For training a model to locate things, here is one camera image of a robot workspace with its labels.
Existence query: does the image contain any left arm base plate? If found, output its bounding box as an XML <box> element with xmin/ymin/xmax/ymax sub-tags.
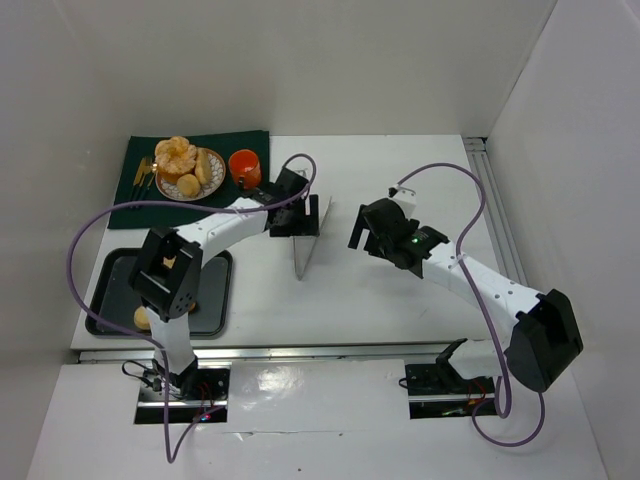
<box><xmin>131</xmin><ymin>362</ymin><xmax>230</xmax><ymax>425</ymax></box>

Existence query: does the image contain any purple cable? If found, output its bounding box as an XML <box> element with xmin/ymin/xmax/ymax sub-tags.
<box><xmin>67</xmin><ymin>153</ymin><xmax>318</xmax><ymax>464</ymax></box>
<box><xmin>394</xmin><ymin>163</ymin><xmax>546</xmax><ymax>447</ymax></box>

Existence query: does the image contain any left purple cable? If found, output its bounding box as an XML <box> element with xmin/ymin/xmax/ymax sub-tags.
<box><xmin>67</xmin><ymin>153</ymin><xmax>318</xmax><ymax>464</ymax></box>

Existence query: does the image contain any gold fork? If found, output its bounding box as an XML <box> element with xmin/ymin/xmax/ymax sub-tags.
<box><xmin>129</xmin><ymin>156</ymin><xmax>153</xmax><ymax>202</ymax></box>

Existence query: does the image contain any long bread roll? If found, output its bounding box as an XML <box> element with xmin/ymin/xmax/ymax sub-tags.
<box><xmin>194</xmin><ymin>148</ymin><xmax>213</xmax><ymax>185</ymax></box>

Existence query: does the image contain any orange mug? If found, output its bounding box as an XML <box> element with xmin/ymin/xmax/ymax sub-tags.
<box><xmin>228</xmin><ymin>149</ymin><xmax>262</xmax><ymax>190</ymax></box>

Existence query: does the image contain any round bread bun right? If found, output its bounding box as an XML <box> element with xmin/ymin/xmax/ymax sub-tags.
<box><xmin>162</xmin><ymin>257</ymin><xmax>176</xmax><ymax>269</ymax></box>

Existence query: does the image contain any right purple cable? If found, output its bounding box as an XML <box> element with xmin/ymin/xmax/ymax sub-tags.
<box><xmin>394</xmin><ymin>163</ymin><xmax>546</xmax><ymax>447</ymax></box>

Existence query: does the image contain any round bread slice top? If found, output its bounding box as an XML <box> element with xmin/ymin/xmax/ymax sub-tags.
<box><xmin>176</xmin><ymin>174</ymin><xmax>201</xmax><ymax>198</ymax></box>

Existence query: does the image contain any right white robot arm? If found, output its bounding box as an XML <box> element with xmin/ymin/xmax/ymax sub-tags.
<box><xmin>348</xmin><ymin>188</ymin><xmax>583</xmax><ymax>393</ymax></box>

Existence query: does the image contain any bread piece bottom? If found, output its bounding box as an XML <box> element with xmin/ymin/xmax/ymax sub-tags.
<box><xmin>133</xmin><ymin>306</ymin><xmax>150</xmax><ymax>331</ymax></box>

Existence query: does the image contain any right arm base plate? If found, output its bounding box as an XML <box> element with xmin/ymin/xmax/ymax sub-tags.
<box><xmin>398</xmin><ymin>364</ymin><xmax>497</xmax><ymax>420</ymax></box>

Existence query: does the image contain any aluminium rail frame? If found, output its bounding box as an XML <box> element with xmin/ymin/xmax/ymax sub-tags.
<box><xmin>74</xmin><ymin>135</ymin><xmax>551</xmax><ymax>364</ymax></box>

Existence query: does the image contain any patterned ceramic plate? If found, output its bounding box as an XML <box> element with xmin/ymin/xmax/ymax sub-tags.
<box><xmin>154</xmin><ymin>148</ymin><xmax>227</xmax><ymax>202</ymax></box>

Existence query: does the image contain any gold knife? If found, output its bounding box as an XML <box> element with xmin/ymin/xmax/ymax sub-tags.
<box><xmin>138</xmin><ymin>168</ymin><xmax>155</xmax><ymax>201</ymax></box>

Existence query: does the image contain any black tray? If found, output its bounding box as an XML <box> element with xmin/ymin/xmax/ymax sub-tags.
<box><xmin>90</xmin><ymin>248</ymin><xmax>233</xmax><ymax>339</ymax></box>

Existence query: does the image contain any dark green cloth mat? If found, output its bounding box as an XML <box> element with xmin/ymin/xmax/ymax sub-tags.
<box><xmin>108</xmin><ymin>130</ymin><xmax>270</xmax><ymax>230</ymax></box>

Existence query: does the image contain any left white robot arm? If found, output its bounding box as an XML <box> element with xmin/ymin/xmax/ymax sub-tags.
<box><xmin>129</xmin><ymin>167</ymin><xmax>319</xmax><ymax>394</ymax></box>

